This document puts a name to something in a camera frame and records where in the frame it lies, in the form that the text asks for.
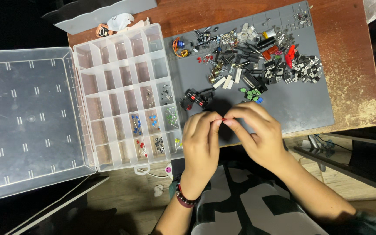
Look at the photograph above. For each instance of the grey metal frame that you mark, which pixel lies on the grey metal frame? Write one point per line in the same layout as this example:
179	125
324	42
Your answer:
344	166

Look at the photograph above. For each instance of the green terminal blocks cluster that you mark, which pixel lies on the green terminal blocks cluster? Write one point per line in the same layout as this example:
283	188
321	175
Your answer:
250	94

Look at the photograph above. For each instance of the person's right hand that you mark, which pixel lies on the person's right hand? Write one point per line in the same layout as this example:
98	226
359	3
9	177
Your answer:
261	137

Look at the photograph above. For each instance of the black round knob component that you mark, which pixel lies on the black round knob component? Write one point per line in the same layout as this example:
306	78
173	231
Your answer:
185	104

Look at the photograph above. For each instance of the black and red spring terminal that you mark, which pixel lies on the black and red spring terminal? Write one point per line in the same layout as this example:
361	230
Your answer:
197	98

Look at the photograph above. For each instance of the orange small holder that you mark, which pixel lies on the orange small holder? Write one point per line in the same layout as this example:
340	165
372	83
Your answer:
102	31

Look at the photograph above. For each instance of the grey plastic tray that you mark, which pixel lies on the grey plastic tray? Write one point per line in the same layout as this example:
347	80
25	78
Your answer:
106	14

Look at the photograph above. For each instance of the cluster of loose red LEDs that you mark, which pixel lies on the cluster of loose red LEDs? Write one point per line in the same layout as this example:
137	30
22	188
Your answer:
205	59

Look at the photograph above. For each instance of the sorted red LEDs group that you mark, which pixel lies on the sorted red LEDs group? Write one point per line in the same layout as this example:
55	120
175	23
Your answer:
141	147

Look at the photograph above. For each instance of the crumpled white paper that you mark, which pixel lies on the crumpled white paper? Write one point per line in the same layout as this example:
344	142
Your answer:
158	190

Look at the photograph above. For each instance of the yellow toroid inductor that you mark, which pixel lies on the yellow toroid inductor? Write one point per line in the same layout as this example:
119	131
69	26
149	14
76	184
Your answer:
184	53

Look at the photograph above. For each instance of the person's left hand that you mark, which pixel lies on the person's left hand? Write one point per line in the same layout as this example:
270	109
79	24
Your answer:
199	150

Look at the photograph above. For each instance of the green LEDs group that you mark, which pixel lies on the green LEDs group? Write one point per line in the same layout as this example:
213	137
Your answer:
171	116

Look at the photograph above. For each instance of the white ceramic resistor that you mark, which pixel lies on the white ceramic resistor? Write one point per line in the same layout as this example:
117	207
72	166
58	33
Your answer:
228	81
237	75
219	82

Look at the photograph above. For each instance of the crumpled white plastic bag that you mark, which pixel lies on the crumpled white plastic bag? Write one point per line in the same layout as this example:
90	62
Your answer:
120	21

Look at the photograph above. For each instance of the grey silicone work mat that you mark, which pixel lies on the grey silicone work mat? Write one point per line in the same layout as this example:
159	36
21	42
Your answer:
292	104

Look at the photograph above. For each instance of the small black transistors group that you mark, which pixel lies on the small black transistors group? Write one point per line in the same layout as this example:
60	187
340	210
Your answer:
159	144

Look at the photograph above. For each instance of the yellow LEDs group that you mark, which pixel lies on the yellow LEDs group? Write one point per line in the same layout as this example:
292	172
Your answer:
177	143

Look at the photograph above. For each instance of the white power strip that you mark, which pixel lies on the white power strip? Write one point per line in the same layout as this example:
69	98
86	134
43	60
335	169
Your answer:
168	169

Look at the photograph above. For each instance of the blue terminal block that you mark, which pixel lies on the blue terminal block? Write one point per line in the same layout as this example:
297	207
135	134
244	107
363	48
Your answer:
259	100

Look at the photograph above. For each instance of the clear plastic organizer box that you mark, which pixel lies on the clear plastic organizer box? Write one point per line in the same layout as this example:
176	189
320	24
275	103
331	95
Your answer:
77	111

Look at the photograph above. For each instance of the pile of mixed electronic components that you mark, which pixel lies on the pile of mixed electronic components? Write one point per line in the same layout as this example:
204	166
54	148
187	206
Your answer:
256	55

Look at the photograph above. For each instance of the black thin-leg components group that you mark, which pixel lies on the black thin-leg components group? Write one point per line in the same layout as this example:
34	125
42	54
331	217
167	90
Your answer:
166	92

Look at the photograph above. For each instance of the black and white patterned clothing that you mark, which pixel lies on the black and white patterned clothing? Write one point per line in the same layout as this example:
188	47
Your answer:
253	205

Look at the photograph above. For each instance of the blue disc capacitors group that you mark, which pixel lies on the blue disc capacitors group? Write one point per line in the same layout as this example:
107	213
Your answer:
154	121

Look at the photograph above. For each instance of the orange and blue coil component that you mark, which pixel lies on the orange and blue coil component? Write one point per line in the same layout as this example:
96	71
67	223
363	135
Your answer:
178	45

